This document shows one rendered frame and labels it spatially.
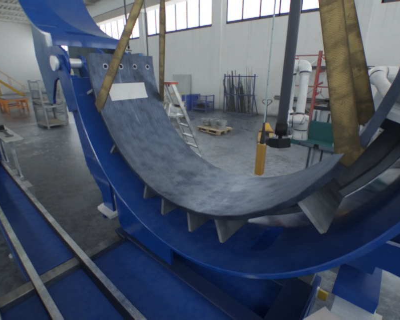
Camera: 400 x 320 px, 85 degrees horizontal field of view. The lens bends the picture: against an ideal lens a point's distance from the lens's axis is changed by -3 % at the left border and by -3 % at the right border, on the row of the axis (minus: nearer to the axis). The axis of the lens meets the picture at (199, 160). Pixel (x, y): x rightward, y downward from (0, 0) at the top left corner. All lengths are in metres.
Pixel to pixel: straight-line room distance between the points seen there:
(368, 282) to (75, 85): 2.62
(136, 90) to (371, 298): 2.34
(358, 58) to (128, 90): 1.78
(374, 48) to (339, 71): 10.72
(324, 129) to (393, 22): 9.19
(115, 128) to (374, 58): 10.76
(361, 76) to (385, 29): 10.26
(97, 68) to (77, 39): 0.56
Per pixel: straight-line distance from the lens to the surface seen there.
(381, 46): 11.72
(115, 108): 2.17
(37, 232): 2.92
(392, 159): 1.37
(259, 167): 2.28
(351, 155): 0.95
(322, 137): 2.92
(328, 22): 1.13
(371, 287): 1.81
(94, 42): 2.79
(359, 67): 1.54
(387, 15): 11.87
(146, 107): 2.34
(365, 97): 1.57
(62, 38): 2.66
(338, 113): 0.98
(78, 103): 2.33
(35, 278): 2.22
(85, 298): 2.13
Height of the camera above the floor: 2.12
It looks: 21 degrees down
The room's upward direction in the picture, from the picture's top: straight up
